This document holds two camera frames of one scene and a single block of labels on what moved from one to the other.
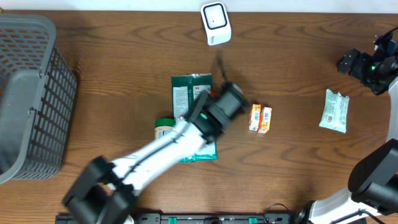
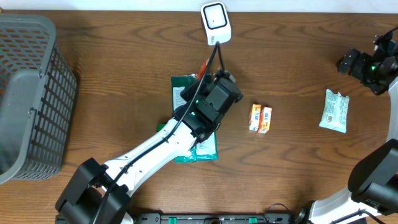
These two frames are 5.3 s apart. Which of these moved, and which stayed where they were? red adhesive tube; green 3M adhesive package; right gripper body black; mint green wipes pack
Moved: red adhesive tube
Stayed: green 3M adhesive package; mint green wipes pack; right gripper body black
